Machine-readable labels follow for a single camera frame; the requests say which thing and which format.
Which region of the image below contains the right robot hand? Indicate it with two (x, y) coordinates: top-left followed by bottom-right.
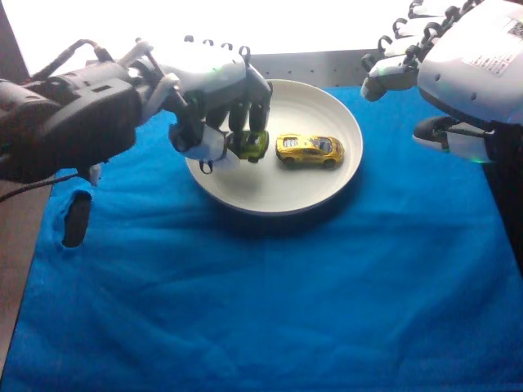
(360, 0), (523, 165)

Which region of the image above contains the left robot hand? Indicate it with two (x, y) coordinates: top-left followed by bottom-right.
(157, 34), (274, 175)

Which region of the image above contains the green toy car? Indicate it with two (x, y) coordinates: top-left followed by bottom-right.
(226, 129), (270, 164)

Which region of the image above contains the yellow toy car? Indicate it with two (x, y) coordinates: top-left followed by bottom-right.
(275, 133), (346, 169)

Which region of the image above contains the white round plate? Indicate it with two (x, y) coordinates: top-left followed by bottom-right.
(185, 78), (364, 217)

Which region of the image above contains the blue cloth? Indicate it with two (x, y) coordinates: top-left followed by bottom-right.
(0, 83), (523, 392)

